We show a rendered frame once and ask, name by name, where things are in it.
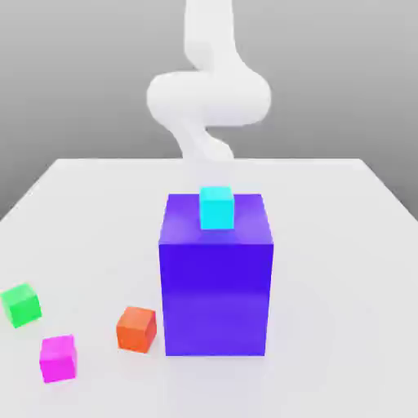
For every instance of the small orange cube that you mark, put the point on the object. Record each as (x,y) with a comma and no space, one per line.
(135,329)

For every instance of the small magenta cube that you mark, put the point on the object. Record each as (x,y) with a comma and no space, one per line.
(58,359)

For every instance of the large purple box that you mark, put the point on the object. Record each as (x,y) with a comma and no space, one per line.
(215,294)

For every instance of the small cyan cube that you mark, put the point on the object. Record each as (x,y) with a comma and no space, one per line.
(217,210)

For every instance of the small green cube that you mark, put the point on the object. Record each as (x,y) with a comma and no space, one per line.
(21,306)

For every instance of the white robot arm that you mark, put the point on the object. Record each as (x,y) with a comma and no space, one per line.
(209,94)

